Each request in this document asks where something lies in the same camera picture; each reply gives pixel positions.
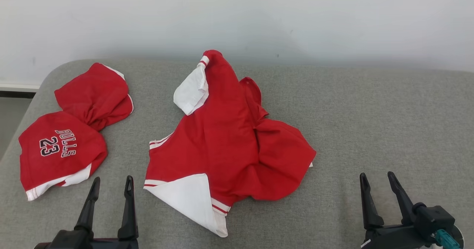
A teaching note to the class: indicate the white wall baseboard strip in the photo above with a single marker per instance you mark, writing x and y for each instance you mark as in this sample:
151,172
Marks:
18,87

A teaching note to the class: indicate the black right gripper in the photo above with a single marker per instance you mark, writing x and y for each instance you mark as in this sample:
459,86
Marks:
392,238

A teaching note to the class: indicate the red white jersey shirt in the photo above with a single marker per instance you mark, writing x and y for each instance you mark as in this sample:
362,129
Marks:
222,145

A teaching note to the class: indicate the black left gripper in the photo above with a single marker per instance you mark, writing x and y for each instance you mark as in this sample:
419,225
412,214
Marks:
74,241

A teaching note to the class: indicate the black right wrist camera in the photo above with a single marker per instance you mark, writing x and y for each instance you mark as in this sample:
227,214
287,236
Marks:
435,217

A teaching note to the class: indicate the red Bulls 23 shorts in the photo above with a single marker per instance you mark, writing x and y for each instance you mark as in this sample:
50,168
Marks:
63,167

